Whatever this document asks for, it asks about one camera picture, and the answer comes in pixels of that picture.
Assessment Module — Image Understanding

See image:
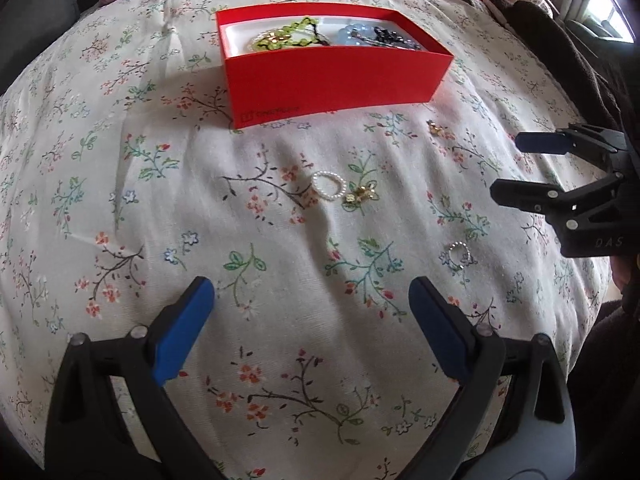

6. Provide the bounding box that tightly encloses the gold flower charm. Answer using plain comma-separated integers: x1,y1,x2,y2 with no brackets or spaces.
343,183,378,205

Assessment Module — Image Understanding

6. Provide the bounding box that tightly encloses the white pearl ring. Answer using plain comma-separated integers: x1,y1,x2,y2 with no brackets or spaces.
310,170,350,203

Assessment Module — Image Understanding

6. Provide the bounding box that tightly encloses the dark bead charm bracelet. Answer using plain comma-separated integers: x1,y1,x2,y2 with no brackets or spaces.
349,26,424,51

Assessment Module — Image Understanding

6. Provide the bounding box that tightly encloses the red jewelry box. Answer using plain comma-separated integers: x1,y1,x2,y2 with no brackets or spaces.
216,2,454,129

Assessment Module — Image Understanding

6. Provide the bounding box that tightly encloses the dark brown blanket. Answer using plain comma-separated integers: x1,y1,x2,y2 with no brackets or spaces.
482,0,623,131

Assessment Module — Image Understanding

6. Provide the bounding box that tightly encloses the small gold earring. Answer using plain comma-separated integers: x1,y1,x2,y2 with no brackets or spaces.
427,120,444,136

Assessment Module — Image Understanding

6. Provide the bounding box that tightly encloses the floral bed sheet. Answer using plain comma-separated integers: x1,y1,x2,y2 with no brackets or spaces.
1,0,610,479

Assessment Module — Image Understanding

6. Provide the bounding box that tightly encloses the dark grey pillow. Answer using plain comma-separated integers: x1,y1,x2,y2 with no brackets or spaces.
1,0,79,91

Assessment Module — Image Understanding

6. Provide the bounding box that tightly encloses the silver crystal ring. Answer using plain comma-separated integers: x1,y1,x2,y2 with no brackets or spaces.
444,240,476,271

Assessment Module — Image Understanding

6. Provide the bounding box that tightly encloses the blue bead bracelet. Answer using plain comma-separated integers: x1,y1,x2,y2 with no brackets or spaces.
333,22,424,51

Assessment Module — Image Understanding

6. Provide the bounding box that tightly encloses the green bead bracelet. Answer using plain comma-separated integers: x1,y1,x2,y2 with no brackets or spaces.
249,15,331,53

